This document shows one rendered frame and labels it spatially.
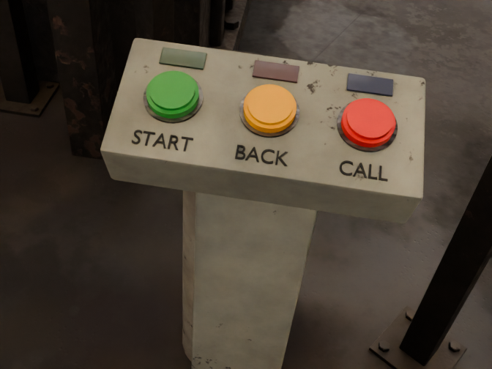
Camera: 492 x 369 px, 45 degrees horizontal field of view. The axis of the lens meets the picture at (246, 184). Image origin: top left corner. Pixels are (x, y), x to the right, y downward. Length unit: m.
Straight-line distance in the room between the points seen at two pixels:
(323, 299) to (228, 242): 0.59
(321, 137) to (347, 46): 1.33
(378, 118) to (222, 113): 0.12
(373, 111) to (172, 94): 0.15
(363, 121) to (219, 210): 0.14
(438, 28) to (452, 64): 0.20
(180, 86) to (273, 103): 0.07
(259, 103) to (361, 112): 0.08
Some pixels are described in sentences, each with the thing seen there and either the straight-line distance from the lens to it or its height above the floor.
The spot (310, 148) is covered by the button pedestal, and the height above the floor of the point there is 0.59.
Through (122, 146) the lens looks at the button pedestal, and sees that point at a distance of 0.45.
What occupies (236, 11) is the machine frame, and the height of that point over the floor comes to 0.07.
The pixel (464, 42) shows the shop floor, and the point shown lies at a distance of 1.94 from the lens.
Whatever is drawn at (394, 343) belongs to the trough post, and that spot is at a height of 0.01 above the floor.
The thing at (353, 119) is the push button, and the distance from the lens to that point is 0.45.
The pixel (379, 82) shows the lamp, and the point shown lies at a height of 0.62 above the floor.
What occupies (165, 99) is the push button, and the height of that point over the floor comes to 0.61.
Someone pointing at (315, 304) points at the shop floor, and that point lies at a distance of 1.08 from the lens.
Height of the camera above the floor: 0.87
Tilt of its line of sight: 44 degrees down
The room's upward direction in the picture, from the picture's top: 6 degrees clockwise
